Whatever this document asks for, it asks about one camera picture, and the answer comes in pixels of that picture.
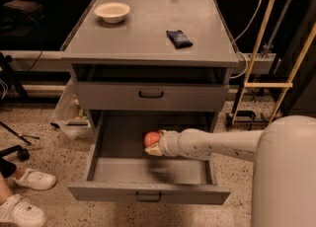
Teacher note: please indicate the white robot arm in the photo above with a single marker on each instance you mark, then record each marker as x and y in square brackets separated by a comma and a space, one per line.
[284, 157]

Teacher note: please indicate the white bowl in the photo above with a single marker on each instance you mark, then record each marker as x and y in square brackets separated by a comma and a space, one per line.
[113, 12]

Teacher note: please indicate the grey upper closed drawer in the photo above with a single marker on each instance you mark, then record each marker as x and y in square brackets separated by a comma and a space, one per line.
[151, 97]

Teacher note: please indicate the red apple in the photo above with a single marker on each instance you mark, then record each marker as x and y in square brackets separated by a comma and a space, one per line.
[151, 139]

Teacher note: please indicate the black chair caster leg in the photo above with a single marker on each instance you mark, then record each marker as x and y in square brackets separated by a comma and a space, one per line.
[22, 153]

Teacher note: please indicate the person's leg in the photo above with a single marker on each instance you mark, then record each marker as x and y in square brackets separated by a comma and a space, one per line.
[8, 170]

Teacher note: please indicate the yellow wooden ladder frame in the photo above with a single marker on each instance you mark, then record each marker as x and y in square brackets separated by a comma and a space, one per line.
[283, 86]

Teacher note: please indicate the white sneaker upper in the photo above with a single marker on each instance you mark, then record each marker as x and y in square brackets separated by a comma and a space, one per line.
[34, 179]

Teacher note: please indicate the dark blue snack packet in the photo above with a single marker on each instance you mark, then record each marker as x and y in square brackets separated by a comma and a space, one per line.
[179, 39]

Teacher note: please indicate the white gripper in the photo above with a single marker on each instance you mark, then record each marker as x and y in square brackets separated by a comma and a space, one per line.
[167, 143]

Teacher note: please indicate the grey open drawer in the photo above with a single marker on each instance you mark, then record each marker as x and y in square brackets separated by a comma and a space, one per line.
[119, 169]

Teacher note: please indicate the grey drawer cabinet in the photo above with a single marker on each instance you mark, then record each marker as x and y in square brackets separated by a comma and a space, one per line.
[137, 50]

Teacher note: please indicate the clear plastic bag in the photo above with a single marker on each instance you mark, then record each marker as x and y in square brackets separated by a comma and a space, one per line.
[69, 117]

